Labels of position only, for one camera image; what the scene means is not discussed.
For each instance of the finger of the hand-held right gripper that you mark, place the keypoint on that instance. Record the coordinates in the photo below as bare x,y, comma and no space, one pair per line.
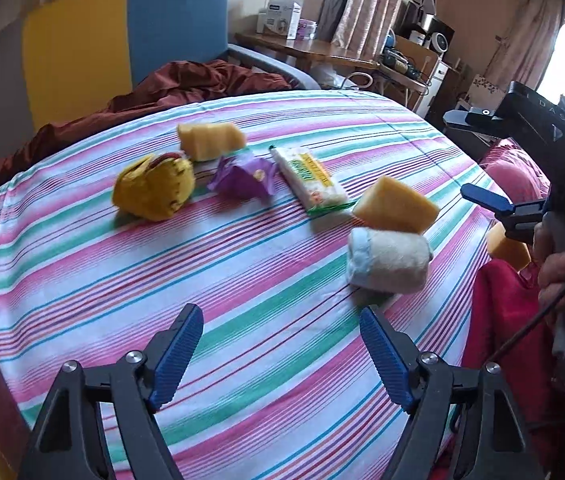
472,119
492,200

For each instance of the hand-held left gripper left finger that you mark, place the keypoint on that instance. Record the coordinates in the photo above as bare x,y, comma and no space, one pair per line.
177,355

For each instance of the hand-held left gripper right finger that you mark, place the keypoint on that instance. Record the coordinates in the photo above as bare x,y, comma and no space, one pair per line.
387,360

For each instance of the yellow sponge block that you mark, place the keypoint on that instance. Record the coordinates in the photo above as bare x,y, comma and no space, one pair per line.
210,140
395,207
509,252

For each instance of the white sock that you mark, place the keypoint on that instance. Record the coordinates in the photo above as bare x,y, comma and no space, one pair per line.
392,260

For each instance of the yellow sock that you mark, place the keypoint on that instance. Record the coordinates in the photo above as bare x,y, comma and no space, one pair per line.
157,190

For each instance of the clear rice cracker packet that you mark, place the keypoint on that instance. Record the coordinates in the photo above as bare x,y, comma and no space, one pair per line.
312,182

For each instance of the purple snack packet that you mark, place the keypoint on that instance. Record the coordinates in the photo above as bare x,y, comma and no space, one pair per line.
242,177

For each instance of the person's right hand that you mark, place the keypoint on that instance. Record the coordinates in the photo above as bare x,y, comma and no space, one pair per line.
557,270

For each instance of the floral cardboard box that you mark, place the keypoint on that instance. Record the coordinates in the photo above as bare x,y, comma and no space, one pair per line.
484,88

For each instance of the striped tablecloth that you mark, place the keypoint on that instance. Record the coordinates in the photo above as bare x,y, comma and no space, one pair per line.
162,270

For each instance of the silver stereo set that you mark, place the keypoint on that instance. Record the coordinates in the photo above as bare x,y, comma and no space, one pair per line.
430,30

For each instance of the pale pink curtain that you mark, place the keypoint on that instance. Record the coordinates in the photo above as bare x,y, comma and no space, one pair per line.
532,30

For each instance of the person's red clothing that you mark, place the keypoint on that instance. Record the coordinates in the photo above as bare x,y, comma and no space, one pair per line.
502,310

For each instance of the pink striped curtain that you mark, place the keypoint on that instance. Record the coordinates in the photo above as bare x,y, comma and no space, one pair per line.
367,5

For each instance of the wooden desk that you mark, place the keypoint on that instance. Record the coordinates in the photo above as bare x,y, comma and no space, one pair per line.
312,50

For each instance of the small purple container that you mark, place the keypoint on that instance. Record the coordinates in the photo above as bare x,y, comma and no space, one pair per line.
307,28

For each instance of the white carton on desk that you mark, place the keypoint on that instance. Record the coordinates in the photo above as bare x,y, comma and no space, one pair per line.
280,17

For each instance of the maroon cloth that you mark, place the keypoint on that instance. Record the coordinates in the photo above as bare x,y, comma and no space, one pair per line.
187,85

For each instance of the grey yellow blue chair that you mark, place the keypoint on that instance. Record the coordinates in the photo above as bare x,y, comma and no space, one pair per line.
172,20

